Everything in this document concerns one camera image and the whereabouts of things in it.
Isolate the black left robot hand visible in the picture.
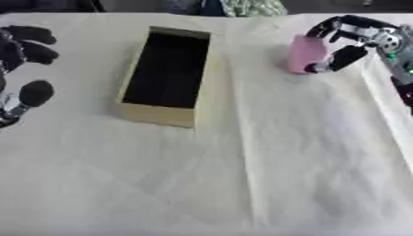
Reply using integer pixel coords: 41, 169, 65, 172
0, 25, 62, 129

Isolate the tan cardboard box black inside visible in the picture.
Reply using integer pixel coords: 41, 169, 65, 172
114, 25, 213, 129

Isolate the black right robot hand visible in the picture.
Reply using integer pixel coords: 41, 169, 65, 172
303, 14, 407, 75

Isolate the person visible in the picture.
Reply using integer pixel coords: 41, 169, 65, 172
155, 0, 289, 18

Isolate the pink rectangular block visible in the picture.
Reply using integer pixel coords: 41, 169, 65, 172
285, 34, 331, 75

